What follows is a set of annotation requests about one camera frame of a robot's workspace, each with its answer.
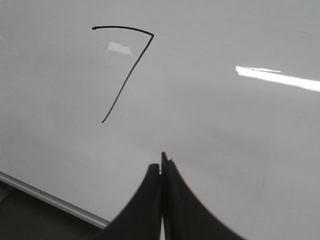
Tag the white whiteboard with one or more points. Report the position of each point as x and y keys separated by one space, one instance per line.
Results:
x=93 y=91

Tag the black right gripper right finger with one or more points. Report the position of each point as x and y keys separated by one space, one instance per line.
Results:
x=184 y=216

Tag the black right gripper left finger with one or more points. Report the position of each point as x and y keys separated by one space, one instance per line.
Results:
x=141 y=218

